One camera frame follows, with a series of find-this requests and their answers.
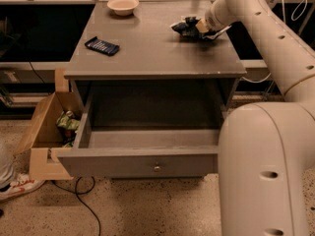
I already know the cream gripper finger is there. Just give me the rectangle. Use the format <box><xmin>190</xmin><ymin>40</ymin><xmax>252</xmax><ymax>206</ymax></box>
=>
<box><xmin>196</xmin><ymin>19</ymin><xmax>210</xmax><ymax>33</ymax></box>

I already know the blue chip bag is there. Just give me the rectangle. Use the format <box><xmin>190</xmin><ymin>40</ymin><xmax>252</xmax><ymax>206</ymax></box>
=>
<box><xmin>170</xmin><ymin>17</ymin><xmax>231</xmax><ymax>40</ymax></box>

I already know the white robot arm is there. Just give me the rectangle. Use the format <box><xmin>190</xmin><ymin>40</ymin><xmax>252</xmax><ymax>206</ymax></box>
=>
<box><xmin>206</xmin><ymin>0</ymin><xmax>315</xmax><ymax>236</ymax></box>

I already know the grey open top drawer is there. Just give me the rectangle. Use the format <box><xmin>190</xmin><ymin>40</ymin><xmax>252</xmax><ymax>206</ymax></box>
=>
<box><xmin>57</xmin><ymin>80</ymin><xmax>223</xmax><ymax>178</ymax></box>

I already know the round metal drawer knob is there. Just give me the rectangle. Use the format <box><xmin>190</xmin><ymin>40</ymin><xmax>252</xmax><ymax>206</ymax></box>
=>
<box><xmin>154</xmin><ymin>162</ymin><xmax>161</xmax><ymax>172</ymax></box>

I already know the green snack bag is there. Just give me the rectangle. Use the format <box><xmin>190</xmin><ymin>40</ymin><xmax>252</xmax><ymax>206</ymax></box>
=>
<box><xmin>56</xmin><ymin>111</ymin><xmax>80</xmax><ymax>148</ymax></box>

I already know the grey wooden cabinet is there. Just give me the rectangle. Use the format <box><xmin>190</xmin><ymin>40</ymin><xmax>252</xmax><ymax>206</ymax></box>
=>
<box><xmin>64</xmin><ymin>0</ymin><xmax>248</xmax><ymax>180</ymax></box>

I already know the beige bowl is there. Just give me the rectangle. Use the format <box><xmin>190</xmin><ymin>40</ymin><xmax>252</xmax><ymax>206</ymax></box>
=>
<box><xmin>107</xmin><ymin>0</ymin><xmax>139</xmax><ymax>17</ymax></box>

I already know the cardboard box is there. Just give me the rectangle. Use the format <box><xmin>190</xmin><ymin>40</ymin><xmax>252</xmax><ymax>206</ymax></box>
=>
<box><xmin>15</xmin><ymin>68</ymin><xmax>83</xmax><ymax>180</ymax></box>

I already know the grey trouser leg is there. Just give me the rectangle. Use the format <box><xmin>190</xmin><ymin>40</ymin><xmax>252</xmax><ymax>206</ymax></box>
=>
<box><xmin>0</xmin><ymin>141</ymin><xmax>16</xmax><ymax>189</ymax></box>

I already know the white and red sneaker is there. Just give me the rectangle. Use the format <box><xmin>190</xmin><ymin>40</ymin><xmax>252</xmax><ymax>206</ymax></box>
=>
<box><xmin>0</xmin><ymin>173</ymin><xmax>45</xmax><ymax>202</ymax></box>

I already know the black floor cable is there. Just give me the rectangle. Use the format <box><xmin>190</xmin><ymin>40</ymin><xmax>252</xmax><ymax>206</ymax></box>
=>
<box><xmin>50</xmin><ymin>176</ymin><xmax>102</xmax><ymax>236</ymax></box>

